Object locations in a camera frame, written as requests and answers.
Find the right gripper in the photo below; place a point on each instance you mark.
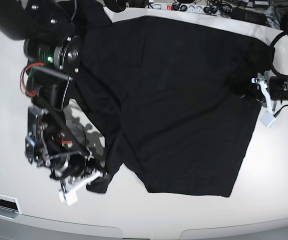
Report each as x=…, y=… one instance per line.
x=70, y=167

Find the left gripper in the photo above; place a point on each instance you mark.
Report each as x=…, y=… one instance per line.
x=248, y=90

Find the black t-shirt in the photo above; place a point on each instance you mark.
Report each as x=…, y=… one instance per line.
x=158, y=91

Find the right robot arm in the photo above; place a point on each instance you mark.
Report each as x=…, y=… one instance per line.
x=52, y=48

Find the black power adapter box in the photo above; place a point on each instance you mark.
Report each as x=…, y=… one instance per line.
x=249, y=16

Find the grey slotted table fixture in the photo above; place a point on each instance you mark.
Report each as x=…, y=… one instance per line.
x=9, y=207

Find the white power strip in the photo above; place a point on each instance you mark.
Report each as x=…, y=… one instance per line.
x=210, y=7

